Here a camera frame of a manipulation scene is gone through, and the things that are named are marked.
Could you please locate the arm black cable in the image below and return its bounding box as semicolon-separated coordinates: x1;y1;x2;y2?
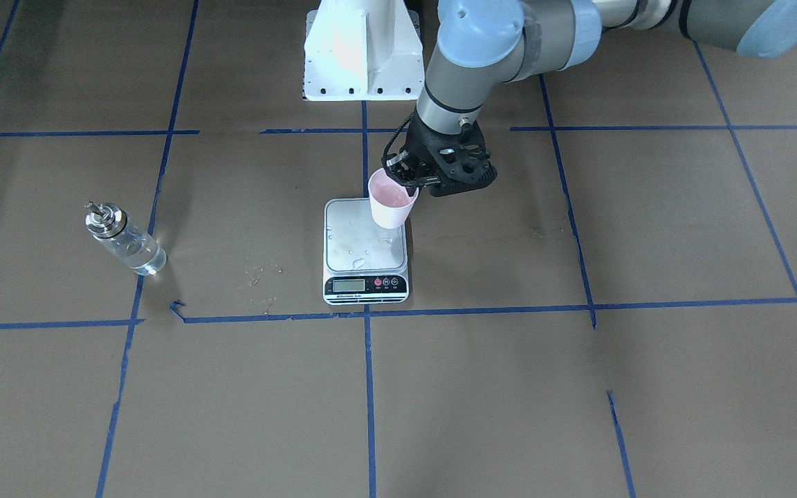
381;114;420;174

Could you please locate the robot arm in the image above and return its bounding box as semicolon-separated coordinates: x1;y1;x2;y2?
381;1;797;196

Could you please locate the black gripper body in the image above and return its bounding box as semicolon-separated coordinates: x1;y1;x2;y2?
401;124;497;196

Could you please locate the digital kitchen scale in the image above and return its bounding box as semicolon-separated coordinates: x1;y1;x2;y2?
322;198;410;306

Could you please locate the glass bottle with metal pourer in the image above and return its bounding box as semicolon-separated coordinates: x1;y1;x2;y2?
84;201;167;275

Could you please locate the pink plastic cup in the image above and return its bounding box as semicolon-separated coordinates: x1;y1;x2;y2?
367;168;419;229

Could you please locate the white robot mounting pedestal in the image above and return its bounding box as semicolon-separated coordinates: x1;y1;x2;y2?
302;1;424;102

